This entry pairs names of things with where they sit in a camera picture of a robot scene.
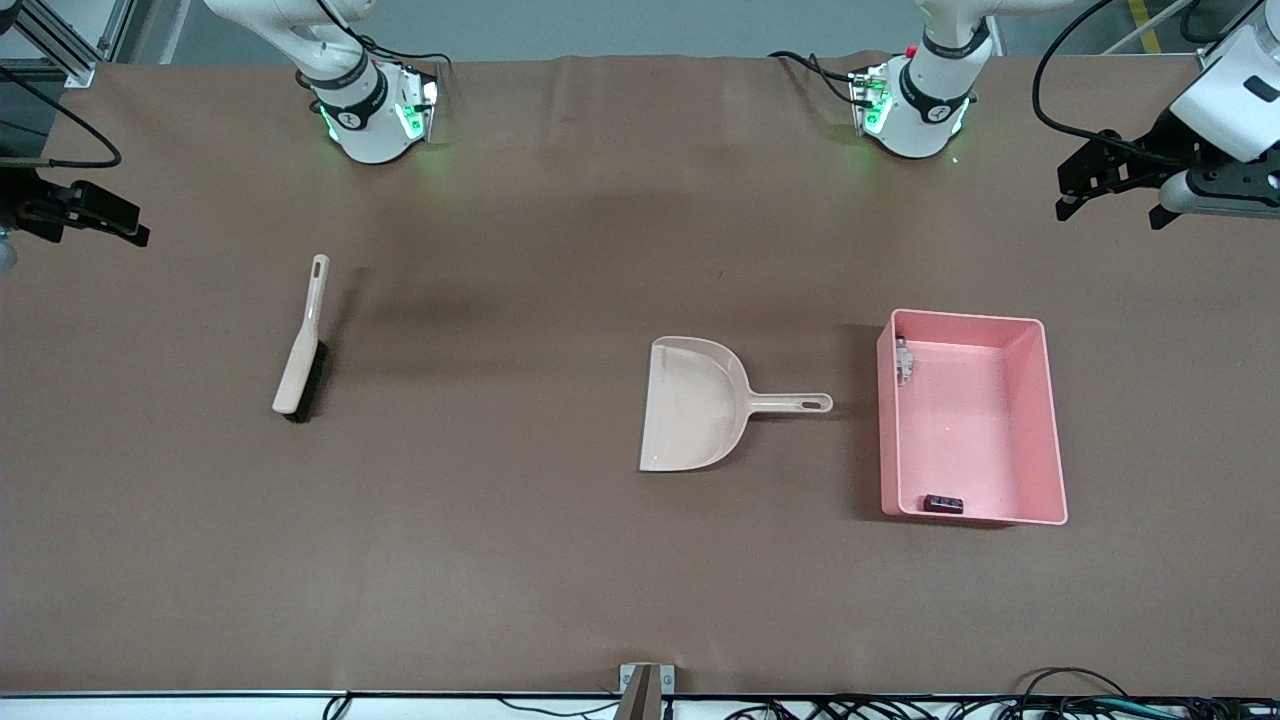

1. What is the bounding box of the metal bracket with brown post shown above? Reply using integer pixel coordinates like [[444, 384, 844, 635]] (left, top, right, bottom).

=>
[[619, 663, 676, 720]]

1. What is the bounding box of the metal base connector plate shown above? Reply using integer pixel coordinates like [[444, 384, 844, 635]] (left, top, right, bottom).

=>
[[398, 65, 443, 143], [848, 65, 893, 137]]

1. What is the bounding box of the long thin black cable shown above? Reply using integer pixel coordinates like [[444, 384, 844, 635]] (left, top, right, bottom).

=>
[[496, 699, 623, 720]]

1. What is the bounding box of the teal cable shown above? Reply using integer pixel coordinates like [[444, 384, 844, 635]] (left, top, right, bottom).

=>
[[1050, 699, 1191, 720]]

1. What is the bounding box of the black base cable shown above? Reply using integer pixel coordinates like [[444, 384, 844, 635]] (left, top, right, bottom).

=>
[[768, 50, 867, 107], [315, 0, 457, 73]]

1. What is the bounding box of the pink plastic bin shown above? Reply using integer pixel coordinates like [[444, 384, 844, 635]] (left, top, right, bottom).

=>
[[877, 308, 1069, 527]]

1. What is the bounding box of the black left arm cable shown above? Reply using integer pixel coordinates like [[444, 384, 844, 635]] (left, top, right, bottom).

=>
[[1032, 0, 1231, 161]]

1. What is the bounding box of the black looped cable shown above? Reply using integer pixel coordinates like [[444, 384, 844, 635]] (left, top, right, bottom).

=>
[[1010, 666, 1137, 707]]

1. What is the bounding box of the tangled black cable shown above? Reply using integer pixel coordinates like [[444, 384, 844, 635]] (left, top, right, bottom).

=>
[[722, 696, 1013, 720]]

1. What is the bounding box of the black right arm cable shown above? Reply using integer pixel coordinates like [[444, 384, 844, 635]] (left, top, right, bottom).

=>
[[0, 64, 124, 170]]

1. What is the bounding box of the beige brush with black bristles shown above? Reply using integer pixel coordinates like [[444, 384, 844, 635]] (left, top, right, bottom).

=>
[[272, 254, 332, 424]]

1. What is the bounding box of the thin white diagonal bar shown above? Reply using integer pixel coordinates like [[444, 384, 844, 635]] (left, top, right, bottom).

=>
[[1100, 0, 1197, 57]]

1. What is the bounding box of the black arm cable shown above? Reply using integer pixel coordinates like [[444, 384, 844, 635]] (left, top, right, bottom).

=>
[[0, 64, 124, 170], [1032, 0, 1231, 161]]

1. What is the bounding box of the beige plastic dustpan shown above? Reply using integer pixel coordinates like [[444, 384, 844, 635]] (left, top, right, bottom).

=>
[[638, 336, 835, 474]]

